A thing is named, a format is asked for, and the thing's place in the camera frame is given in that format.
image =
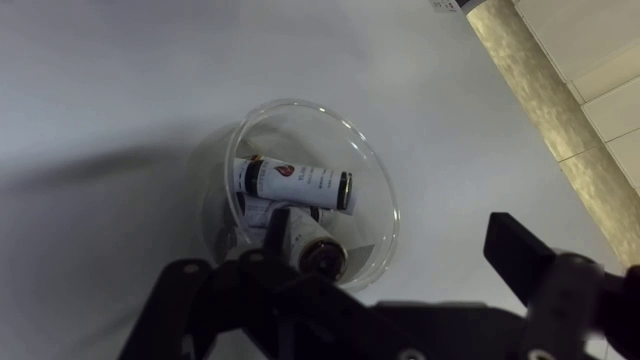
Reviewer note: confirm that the gray table edge trim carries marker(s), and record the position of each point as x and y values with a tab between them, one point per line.
532	100

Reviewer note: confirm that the white bottle with red logo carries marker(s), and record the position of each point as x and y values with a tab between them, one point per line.
300	182

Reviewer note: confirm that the clear glass bowl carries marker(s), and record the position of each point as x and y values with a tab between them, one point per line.
373	201

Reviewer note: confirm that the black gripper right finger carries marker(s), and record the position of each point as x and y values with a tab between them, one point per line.
572	301

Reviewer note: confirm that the small white dark-capped bottle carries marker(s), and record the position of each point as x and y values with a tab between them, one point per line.
323	256

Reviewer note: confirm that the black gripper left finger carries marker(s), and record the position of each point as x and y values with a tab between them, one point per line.
201	301

